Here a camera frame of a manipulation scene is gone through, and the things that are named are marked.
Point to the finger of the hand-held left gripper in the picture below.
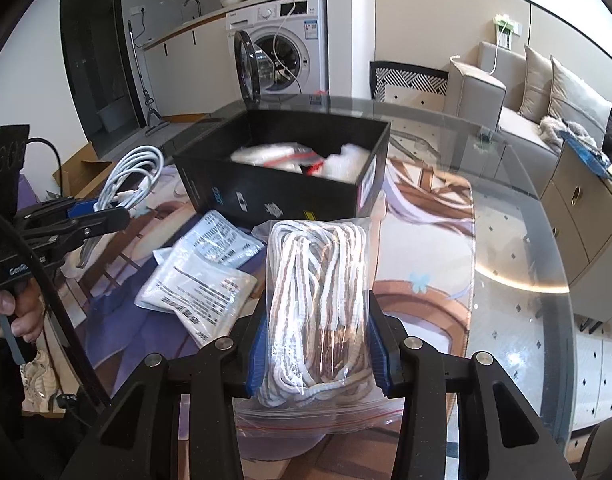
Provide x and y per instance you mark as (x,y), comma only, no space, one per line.
(78,208)
(103,221)

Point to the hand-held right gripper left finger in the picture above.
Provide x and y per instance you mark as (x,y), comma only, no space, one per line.
(257,360)

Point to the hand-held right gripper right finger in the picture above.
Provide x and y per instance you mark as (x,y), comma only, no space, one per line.
(379,360)

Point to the white printed packet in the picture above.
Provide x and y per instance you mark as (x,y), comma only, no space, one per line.
(223,240)
(196,292)

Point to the black cardboard box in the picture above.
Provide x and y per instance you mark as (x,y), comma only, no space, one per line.
(266,195)

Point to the red white tissue packet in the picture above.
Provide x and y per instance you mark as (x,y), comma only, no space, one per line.
(276,157)

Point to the white bubble wrap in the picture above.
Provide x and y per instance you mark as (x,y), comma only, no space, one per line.
(346,162)

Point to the person's left hand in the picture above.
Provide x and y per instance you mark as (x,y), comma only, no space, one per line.
(21,312)

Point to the brown cardboard box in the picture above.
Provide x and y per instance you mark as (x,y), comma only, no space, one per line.
(78,175)

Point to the floor mop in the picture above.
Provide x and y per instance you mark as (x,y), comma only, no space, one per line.
(153,122)

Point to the printed desk mat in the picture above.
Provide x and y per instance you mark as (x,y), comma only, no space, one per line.
(426,240)

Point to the black glass door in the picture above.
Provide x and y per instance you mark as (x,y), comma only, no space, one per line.
(101,50)

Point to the white sneaker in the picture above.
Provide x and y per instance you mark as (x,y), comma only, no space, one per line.
(38,380)

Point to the kitchen counter cabinet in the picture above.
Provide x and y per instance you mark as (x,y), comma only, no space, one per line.
(196,55)

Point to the kitchen faucet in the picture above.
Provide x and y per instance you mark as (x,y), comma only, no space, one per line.
(193,7)

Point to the beige side cabinet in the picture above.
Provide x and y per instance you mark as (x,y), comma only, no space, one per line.
(586,230)

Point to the white washing machine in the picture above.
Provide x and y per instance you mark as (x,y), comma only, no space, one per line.
(301,30)

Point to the beige sofa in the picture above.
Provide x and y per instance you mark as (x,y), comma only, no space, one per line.
(478,95)

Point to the grey furry cloth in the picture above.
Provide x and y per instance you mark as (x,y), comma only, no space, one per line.
(556,130)

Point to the beige throw pillow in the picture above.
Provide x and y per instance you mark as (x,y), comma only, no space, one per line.
(578,97)
(535,85)

